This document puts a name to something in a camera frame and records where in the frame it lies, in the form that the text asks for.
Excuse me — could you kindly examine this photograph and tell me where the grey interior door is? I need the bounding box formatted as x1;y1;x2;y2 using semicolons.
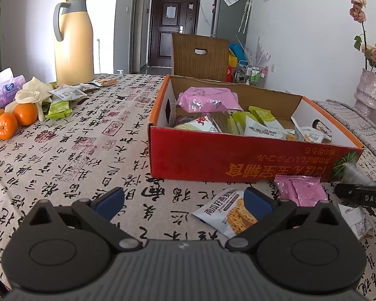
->
132;0;146;72

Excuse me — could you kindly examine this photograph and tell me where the dark entrance door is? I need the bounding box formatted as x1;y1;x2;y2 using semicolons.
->
147;0;202;68

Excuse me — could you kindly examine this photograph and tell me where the wire storage cart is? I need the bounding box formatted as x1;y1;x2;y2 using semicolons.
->
235;64;268;88

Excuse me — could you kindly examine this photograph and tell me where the yellow thermos jug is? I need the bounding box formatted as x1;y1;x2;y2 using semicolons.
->
53;0;95;86

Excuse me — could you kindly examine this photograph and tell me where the cracker print snack packet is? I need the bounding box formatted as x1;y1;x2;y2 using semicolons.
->
192;189;260;239

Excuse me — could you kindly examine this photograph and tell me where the clear cracker packet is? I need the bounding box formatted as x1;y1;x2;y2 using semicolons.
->
80;80;118;90

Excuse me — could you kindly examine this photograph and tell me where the small green packet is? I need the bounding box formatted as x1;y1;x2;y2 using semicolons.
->
45;100;72;120

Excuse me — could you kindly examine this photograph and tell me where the white barcode snack packet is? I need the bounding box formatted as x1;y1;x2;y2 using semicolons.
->
338;204;373;240

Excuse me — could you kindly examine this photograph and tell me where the pink snack packet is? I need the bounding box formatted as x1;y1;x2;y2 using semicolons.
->
274;176;328;207

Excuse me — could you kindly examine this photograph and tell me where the brown wooden chair back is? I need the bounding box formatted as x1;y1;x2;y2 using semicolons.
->
171;33;230;84

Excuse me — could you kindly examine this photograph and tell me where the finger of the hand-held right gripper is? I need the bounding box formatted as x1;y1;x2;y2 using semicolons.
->
334;180;376;199

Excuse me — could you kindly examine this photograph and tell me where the white folded umbrella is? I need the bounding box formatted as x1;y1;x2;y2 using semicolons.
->
238;0;252;33

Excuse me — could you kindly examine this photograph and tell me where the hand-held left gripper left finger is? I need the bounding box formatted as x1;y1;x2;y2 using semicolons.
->
28;187;141;253

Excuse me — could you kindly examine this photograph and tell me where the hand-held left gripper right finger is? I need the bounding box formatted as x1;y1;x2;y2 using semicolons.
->
226;187;347;253

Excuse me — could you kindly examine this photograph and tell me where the purple tissue pack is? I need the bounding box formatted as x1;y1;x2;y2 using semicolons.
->
0;75;27;111

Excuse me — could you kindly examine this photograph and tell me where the blue plastic basin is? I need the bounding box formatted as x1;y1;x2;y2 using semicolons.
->
229;44;249;65

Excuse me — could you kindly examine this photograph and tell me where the folded patterned blanket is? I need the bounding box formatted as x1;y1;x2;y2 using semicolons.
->
312;99;376;170

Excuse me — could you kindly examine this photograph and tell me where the pile of snack packets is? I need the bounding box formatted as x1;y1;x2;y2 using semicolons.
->
174;86;333;143

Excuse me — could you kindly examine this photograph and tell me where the red cardboard box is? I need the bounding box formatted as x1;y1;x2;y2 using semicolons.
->
148;74;364;184

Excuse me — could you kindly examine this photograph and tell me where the pink textured vase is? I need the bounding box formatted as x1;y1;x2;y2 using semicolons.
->
355;68;376;118

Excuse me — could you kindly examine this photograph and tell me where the white printed packet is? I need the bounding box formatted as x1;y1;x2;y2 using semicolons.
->
48;85;88;101

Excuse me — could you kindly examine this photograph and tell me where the grey refrigerator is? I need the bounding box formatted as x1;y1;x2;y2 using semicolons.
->
211;0;253;46

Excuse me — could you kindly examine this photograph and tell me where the cream rubber glove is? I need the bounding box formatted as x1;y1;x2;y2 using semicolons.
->
5;76;55;123

